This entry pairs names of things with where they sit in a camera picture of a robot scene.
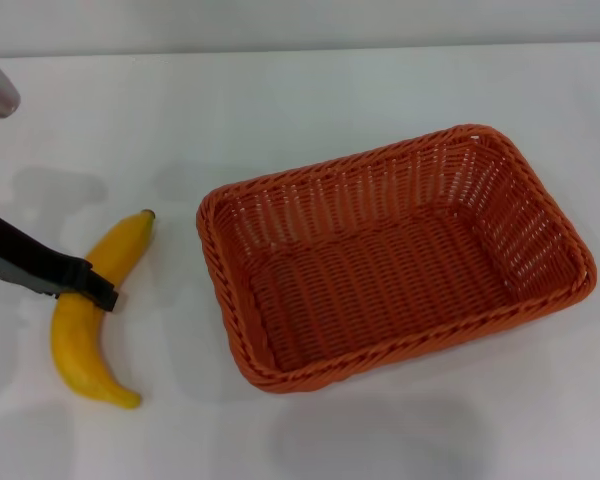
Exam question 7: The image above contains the yellow banana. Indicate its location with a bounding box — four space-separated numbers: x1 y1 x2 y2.
49 208 157 412

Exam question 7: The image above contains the orange woven plastic basket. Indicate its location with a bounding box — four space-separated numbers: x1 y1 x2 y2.
195 123 598 396

